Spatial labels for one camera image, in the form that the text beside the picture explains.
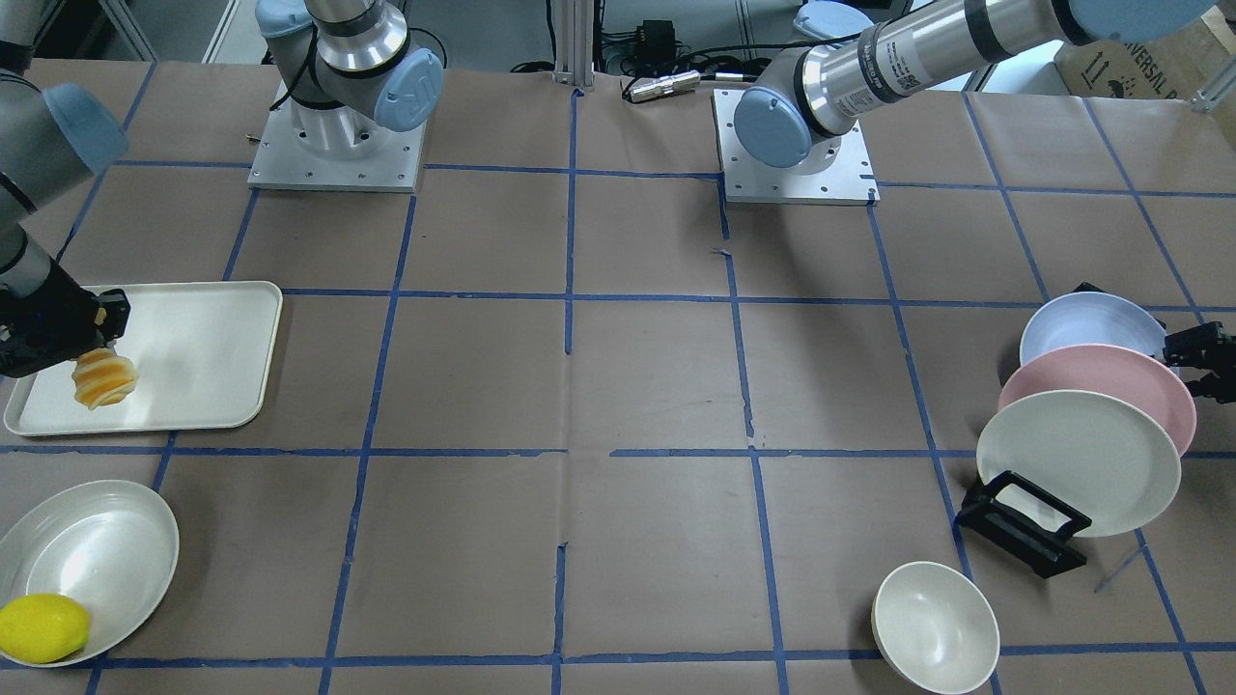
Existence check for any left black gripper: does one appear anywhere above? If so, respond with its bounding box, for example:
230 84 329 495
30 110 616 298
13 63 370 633
1163 322 1235 404

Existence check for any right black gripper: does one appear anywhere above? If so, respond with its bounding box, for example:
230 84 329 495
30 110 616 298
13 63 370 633
1 263 131 378

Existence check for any striped orange bread roll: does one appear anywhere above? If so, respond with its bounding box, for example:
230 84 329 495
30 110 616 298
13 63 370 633
70 348 140 411

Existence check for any light blue plate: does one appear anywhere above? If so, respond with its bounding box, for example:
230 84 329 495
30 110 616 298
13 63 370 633
1018 292 1168 365

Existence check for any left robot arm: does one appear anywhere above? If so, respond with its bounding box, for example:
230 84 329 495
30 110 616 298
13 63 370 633
714 1 1234 401

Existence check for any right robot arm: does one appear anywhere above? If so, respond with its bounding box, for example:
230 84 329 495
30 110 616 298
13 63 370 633
1 1 444 378

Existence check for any pink plate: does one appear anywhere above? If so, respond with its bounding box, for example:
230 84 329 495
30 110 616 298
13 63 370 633
997 344 1196 455

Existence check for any cream plate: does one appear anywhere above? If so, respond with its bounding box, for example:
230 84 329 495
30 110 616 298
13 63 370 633
976 390 1182 538

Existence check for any black plate rack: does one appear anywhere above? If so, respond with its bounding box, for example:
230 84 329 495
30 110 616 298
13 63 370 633
955 470 1093 579

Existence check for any cream rectangular tray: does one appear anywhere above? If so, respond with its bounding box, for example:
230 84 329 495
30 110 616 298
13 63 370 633
4 281 283 437

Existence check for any large cream bowl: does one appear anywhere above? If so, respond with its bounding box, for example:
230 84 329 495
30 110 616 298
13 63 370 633
1 480 180 668

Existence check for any yellow lemon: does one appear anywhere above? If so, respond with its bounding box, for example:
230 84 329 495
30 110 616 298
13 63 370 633
1 594 91 664

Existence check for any cardboard box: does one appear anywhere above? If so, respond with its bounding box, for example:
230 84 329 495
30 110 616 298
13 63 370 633
1053 14 1234 98

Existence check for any small cream bowl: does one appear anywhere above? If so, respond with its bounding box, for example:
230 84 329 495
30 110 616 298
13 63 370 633
870 561 1000 694

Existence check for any silver metal connector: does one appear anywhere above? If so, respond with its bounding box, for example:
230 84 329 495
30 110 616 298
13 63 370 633
622 70 702 104

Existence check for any black power adapter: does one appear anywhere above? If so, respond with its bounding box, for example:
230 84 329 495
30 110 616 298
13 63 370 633
632 19 679 70

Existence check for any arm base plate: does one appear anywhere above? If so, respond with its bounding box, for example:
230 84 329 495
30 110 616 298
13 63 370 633
714 89 883 207
247 99 428 194

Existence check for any aluminium frame post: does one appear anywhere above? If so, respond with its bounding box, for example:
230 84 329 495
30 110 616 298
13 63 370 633
550 0 599 93

